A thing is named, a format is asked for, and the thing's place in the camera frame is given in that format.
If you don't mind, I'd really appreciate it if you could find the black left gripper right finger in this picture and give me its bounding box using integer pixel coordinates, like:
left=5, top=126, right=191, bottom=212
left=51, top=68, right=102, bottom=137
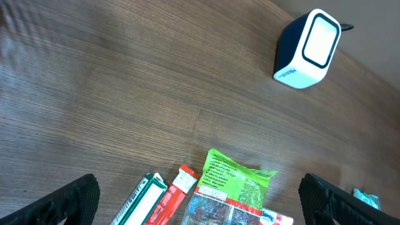
left=298, top=173, right=399, bottom=225

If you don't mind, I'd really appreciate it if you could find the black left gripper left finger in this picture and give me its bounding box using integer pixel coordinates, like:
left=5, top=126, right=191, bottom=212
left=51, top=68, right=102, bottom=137
left=1, top=174, right=100, bottom=225

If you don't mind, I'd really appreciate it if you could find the teal tissue packet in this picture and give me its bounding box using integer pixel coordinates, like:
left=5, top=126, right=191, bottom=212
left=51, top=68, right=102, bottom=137
left=353, top=188, right=381, bottom=210

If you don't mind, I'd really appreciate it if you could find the green white gum box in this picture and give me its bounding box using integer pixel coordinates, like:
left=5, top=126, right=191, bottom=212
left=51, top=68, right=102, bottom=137
left=111, top=172, right=168, bottom=225

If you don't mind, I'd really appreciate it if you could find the green snack bag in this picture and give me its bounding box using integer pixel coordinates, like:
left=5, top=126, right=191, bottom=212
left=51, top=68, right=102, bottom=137
left=181, top=149, right=277, bottom=225

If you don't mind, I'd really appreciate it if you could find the red snack stick packet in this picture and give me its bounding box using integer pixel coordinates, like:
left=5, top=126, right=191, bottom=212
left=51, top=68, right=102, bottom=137
left=144, top=164, right=199, bottom=225

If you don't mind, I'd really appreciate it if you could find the white barcode scanner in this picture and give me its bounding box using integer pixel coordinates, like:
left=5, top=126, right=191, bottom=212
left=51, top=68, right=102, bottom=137
left=273, top=9, right=341, bottom=89

